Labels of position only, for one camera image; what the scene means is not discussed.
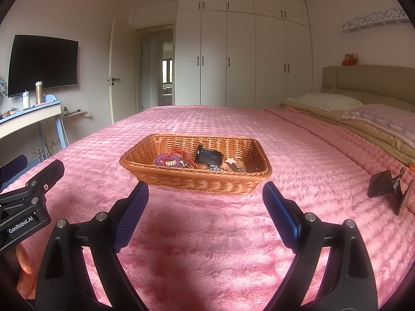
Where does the beige padded headboard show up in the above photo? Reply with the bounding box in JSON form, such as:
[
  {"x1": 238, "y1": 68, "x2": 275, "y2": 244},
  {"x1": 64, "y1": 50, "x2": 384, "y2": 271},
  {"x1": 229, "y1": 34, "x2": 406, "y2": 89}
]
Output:
[{"x1": 320, "y1": 65, "x2": 415, "y2": 118}]

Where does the small beige wall shelf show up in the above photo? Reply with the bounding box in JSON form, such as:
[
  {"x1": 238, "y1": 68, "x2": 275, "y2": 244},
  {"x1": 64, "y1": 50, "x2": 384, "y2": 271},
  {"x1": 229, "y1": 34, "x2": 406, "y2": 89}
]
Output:
[{"x1": 63, "y1": 107, "x2": 93, "y2": 118}]

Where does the black phone stand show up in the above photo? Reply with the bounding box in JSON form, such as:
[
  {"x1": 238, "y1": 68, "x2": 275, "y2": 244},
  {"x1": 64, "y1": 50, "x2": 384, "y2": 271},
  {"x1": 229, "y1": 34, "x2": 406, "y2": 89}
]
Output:
[{"x1": 367, "y1": 167, "x2": 406, "y2": 198}]

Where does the beige quilt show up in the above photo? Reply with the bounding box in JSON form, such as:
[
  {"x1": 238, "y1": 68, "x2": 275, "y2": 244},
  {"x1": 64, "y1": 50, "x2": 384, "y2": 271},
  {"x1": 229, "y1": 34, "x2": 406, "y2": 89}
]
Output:
[{"x1": 280, "y1": 100, "x2": 415, "y2": 166}]

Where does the lilac patterned pillow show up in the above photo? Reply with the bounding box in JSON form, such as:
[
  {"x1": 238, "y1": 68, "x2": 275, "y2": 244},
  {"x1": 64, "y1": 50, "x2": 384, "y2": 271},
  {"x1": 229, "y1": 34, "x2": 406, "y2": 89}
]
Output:
[{"x1": 342, "y1": 104, "x2": 415, "y2": 144}]

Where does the brown wooden stand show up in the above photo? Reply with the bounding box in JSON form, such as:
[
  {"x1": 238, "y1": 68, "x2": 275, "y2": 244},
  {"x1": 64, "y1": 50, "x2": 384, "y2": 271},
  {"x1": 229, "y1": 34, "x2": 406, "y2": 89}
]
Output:
[{"x1": 397, "y1": 181, "x2": 415, "y2": 216}]

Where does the white wardrobe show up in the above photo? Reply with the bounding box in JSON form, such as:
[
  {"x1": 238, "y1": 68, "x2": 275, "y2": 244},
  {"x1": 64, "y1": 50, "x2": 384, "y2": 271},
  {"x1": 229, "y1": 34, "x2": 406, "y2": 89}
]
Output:
[{"x1": 175, "y1": 0, "x2": 314, "y2": 111}]

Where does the white decorative wall shelf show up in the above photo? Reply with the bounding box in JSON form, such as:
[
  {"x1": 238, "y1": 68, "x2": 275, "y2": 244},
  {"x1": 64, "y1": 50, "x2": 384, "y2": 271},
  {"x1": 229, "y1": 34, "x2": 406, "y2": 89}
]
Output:
[{"x1": 340, "y1": 8, "x2": 409, "y2": 34}]

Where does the pink fluffy blanket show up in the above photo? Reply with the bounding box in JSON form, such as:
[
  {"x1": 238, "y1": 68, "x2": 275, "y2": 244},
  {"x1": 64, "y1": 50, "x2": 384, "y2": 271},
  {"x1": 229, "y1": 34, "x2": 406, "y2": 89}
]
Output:
[{"x1": 0, "y1": 105, "x2": 415, "y2": 311}]

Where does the brown wicker basket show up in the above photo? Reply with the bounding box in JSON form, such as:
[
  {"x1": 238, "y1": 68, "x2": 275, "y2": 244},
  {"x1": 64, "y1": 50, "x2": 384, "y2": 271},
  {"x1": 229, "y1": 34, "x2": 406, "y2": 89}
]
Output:
[{"x1": 119, "y1": 133, "x2": 273, "y2": 196}]

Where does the person's left hand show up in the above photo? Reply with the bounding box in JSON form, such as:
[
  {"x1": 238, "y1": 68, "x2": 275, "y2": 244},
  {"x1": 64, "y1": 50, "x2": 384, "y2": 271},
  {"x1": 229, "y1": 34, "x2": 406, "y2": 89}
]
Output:
[{"x1": 14, "y1": 243, "x2": 36, "y2": 300}]

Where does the red string bracelet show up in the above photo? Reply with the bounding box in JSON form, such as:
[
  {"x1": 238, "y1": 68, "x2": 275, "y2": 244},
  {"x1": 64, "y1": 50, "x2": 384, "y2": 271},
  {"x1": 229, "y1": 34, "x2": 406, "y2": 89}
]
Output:
[{"x1": 162, "y1": 146, "x2": 197, "y2": 169}]

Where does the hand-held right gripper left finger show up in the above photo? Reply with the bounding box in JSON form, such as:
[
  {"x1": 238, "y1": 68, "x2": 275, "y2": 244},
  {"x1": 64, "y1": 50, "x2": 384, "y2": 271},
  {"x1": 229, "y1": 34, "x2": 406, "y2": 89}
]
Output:
[{"x1": 34, "y1": 181, "x2": 150, "y2": 311}]

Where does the white room door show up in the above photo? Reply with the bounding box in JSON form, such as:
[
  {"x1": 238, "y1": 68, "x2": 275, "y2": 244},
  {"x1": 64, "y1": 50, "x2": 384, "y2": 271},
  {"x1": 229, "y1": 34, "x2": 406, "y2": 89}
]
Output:
[{"x1": 108, "y1": 16, "x2": 140, "y2": 124}]

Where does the black wall television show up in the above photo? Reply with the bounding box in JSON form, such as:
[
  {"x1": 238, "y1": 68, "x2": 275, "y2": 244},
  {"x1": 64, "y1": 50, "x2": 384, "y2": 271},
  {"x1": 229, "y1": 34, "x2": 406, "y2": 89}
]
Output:
[{"x1": 7, "y1": 34, "x2": 80, "y2": 98}]

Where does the red plush toy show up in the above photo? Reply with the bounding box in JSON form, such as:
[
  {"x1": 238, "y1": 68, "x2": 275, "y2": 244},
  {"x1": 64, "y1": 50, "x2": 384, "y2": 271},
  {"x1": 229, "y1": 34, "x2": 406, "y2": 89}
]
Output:
[{"x1": 341, "y1": 52, "x2": 359, "y2": 67}]

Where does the white dotted pillow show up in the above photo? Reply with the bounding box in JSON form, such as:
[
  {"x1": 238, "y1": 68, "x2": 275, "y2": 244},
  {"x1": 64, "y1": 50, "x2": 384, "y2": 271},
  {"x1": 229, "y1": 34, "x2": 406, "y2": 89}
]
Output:
[{"x1": 287, "y1": 92, "x2": 364, "y2": 111}]

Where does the gold thermos bottle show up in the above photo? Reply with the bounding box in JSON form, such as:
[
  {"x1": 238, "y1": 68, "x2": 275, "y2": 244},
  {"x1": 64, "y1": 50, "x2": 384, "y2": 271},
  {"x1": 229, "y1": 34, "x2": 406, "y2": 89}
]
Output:
[{"x1": 34, "y1": 81, "x2": 45, "y2": 105}]

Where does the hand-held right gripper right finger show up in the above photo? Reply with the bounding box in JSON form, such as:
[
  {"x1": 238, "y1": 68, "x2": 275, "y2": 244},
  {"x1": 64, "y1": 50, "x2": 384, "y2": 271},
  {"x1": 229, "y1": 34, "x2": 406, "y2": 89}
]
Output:
[{"x1": 262, "y1": 181, "x2": 378, "y2": 311}]

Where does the white desk with blue legs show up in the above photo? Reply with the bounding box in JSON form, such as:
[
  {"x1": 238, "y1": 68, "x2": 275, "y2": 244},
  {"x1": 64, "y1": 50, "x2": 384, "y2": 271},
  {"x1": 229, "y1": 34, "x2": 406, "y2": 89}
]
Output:
[{"x1": 0, "y1": 100, "x2": 71, "y2": 157}]

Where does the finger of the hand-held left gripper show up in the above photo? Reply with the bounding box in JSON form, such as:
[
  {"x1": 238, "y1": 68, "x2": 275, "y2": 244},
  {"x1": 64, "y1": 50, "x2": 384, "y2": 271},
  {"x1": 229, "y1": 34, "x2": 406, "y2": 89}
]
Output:
[
  {"x1": 0, "y1": 154, "x2": 28, "y2": 191},
  {"x1": 25, "y1": 159, "x2": 66, "y2": 201}
]

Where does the purple coil hair tie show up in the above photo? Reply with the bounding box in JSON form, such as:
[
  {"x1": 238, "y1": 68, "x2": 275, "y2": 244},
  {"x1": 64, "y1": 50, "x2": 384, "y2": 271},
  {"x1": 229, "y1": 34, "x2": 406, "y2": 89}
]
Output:
[{"x1": 155, "y1": 152, "x2": 182, "y2": 168}]

